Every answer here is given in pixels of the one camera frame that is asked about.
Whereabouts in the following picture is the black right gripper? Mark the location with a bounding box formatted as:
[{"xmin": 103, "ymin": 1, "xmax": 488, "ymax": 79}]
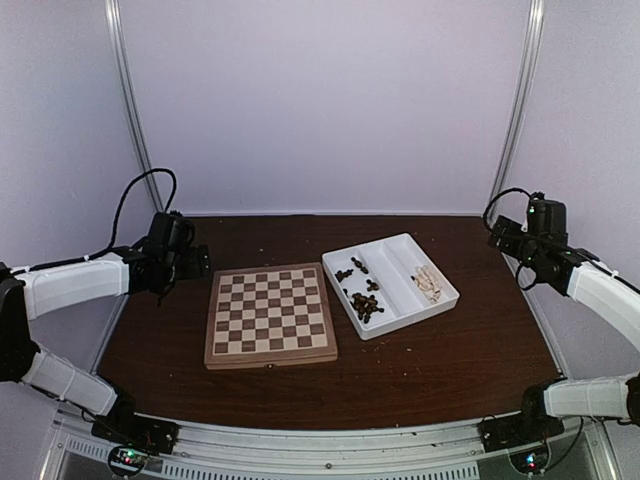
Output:
[{"xmin": 487, "ymin": 215, "xmax": 544, "ymax": 270}]

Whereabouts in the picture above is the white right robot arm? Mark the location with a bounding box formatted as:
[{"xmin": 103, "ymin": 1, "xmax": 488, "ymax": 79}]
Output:
[{"xmin": 483, "ymin": 192, "xmax": 639, "ymax": 442}]

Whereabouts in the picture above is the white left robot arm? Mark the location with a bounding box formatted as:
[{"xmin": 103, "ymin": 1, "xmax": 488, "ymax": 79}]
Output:
[{"xmin": 1, "ymin": 211, "xmax": 210, "ymax": 444}]

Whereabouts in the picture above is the pile of white chess pieces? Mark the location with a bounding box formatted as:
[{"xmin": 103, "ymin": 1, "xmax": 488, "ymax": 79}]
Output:
[{"xmin": 411, "ymin": 265, "xmax": 442, "ymax": 304}]

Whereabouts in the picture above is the wooden chess board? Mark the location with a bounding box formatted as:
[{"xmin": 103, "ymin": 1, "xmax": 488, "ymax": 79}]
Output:
[{"xmin": 204, "ymin": 263, "xmax": 338, "ymax": 370}]

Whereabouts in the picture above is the dark chess king lying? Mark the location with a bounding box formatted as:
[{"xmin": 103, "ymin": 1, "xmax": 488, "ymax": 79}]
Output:
[{"xmin": 335, "ymin": 269, "xmax": 354, "ymax": 282}]

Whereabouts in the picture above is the dark chess queen lying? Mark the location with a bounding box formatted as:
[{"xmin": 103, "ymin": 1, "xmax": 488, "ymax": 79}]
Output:
[{"xmin": 354, "ymin": 296, "xmax": 384, "ymax": 323}]

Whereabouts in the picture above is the dark chess knight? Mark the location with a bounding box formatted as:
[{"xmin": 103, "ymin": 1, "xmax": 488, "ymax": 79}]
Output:
[{"xmin": 352, "ymin": 293, "xmax": 366, "ymax": 307}]

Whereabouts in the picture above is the white plastic divided tray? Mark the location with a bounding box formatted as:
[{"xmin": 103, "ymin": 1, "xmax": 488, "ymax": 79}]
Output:
[{"xmin": 322, "ymin": 233, "xmax": 460, "ymax": 341}]

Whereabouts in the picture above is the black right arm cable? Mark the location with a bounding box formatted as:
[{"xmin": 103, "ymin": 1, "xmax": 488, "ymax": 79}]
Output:
[{"xmin": 482, "ymin": 187, "xmax": 539, "ymax": 291}]

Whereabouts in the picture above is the right aluminium frame post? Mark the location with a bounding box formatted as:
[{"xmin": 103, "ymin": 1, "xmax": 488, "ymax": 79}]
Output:
[{"xmin": 490, "ymin": 0, "xmax": 545, "ymax": 198}]

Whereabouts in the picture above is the aluminium frame post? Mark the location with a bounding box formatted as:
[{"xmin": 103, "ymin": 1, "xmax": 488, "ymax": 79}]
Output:
[
  {"xmin": 103, "ymin": 0, "xmax": 166, "ymax": 211},
  {"xmin": 490, "ymin": 0, "xmax": 545, "ymax": 198}
]

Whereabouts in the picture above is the left aluminium frame post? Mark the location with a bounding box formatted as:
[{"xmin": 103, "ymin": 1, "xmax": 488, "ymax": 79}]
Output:
[{"xmin": 103, "ymin": 0, "xmax": 166, "ymax": 211}]

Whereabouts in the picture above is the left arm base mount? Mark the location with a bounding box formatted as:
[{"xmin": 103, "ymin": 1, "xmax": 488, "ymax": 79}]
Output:
[{"xmin": 91, "ymin": 394, "xmax": 179, "ymax": 455}]

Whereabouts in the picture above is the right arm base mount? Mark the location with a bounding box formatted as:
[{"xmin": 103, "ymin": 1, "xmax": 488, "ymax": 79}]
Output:
[{"xmin": 478, "ymin": 386, "xmax": 565, "ymax": 452}]

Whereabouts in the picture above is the aluminium front rail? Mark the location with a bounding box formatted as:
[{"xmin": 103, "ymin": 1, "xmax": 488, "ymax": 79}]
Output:
[{"xmin": 49, "ymin": 409, "xmax": 606, "ymax": 480}]

